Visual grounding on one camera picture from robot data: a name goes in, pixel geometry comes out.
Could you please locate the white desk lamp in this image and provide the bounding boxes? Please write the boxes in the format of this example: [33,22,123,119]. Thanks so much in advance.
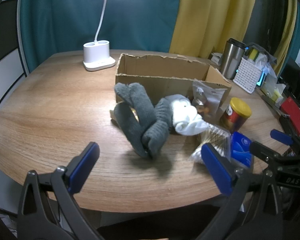
[83,0,140,72]

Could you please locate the yellow sponge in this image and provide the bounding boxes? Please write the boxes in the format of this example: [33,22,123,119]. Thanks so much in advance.
[247,47,259,62]

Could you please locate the blue tissue pack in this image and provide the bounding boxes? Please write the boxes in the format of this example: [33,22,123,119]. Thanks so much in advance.
[229,131,254,168]

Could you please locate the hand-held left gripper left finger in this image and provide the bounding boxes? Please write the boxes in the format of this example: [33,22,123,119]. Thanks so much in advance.
[17,142,108,240]

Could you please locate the cardboard box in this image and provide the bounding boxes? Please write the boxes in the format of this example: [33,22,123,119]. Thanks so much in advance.
[114,53,232,128]

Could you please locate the stainless steel tumbler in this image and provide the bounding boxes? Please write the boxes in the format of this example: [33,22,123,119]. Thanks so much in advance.
[219,38,247,80]

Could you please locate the white socks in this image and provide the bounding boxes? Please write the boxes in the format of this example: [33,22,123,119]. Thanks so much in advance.
[165,94,212,137]

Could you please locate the yellow curtain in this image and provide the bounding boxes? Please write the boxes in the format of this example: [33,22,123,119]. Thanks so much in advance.
[169,0,258,60]

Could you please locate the yellow lid jar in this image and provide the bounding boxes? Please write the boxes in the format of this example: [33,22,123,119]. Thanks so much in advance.
[219,97,252,133]

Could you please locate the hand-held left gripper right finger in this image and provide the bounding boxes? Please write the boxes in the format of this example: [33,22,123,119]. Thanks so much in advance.
[197,143,283,240]

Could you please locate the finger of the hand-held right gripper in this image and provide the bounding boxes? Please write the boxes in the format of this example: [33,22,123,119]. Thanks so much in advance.
[250,141,292,164]
[270,115,300,155]

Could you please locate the white perforated basket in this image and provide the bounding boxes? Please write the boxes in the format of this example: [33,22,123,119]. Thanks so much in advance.
[232,57,264,94]

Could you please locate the grey socks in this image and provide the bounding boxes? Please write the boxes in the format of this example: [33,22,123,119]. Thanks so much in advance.
[109,82,174,159]

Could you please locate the clear snack bag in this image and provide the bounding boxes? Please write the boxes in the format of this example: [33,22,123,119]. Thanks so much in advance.
[191,80,228,120]

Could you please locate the red box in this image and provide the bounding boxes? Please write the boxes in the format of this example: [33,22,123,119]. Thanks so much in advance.
[280,97,300,137]

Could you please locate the small white box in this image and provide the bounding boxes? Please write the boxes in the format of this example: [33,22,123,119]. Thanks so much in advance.
[211,52,224,67]

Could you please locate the teal curtain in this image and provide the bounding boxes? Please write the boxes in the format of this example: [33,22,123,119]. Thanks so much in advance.
[19,0,188,73]

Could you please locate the cotton swab bag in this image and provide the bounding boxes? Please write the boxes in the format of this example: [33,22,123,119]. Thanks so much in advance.
[189,124,232,167]

